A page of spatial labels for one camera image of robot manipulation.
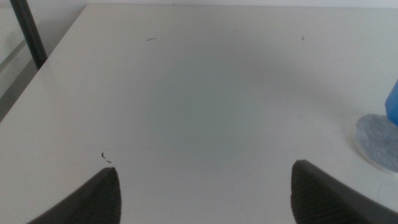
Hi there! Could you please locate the round grey felt cup mat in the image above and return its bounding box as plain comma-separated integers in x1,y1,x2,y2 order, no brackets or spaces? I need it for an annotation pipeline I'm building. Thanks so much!
353,113,398,174

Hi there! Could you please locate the blue plastic cup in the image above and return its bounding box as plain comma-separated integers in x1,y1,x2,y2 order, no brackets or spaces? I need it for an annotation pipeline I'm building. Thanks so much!
384,79,398,127

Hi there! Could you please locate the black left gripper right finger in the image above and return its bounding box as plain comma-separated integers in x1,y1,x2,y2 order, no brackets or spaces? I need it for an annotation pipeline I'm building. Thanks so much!
290,159,398,224

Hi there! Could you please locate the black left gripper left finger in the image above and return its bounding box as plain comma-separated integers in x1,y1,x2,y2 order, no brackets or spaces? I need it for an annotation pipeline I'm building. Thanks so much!
27,167,122,224

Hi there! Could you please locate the black metal pole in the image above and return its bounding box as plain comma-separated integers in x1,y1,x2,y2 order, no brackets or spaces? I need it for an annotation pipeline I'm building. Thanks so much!
9,0,49,70

